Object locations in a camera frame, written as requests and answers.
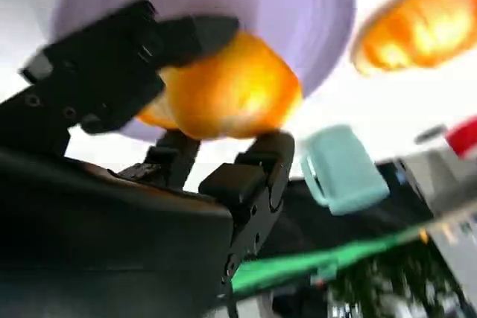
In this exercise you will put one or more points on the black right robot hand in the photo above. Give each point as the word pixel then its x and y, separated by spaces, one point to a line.
pixel 112 243

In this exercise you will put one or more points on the orange and white bread roll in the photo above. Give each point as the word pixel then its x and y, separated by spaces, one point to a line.
pixel 421 27
pixel 238 91

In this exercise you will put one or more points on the green cloth strip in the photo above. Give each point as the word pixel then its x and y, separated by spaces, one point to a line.
pixel 320 258

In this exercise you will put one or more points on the pale green mug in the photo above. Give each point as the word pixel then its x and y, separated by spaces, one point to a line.
pixel 341 169

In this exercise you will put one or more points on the lilac plate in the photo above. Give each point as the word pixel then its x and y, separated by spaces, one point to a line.
pixel 283 9

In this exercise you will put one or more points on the black round table grommet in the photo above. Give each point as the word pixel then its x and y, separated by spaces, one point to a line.
pixel 429 134

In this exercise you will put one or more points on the grey workshop machine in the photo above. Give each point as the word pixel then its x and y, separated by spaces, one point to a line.
pixel 443 180

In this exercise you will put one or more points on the red object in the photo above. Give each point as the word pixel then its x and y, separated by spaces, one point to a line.
pixel 464 135

